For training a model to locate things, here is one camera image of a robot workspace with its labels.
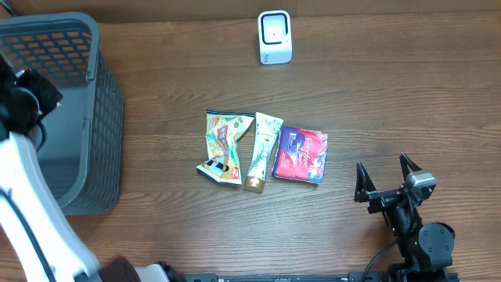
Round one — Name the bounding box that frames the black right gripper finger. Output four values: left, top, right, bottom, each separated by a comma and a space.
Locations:
399, 153, 422, 183
355, 162, 377, 196

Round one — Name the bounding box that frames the red purple pad packet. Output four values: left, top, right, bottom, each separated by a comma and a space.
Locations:
272, 126, 328, 185

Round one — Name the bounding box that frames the white gold cream tube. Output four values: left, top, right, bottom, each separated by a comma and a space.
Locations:
244, 112, 283, 193

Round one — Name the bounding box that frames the yellow snack packet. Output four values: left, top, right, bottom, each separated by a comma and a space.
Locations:
196, 110, 255, 185

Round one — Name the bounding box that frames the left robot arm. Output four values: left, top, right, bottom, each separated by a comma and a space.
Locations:
1, 60, 183, 282

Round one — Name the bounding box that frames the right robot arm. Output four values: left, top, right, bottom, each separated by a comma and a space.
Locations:
354, 154, 459, 281

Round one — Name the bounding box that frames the grey plastic shopping basket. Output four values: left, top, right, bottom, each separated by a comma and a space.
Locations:
1, 12, 124, 215

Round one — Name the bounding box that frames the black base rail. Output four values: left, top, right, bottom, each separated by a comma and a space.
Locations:
168, 272, 398, 282

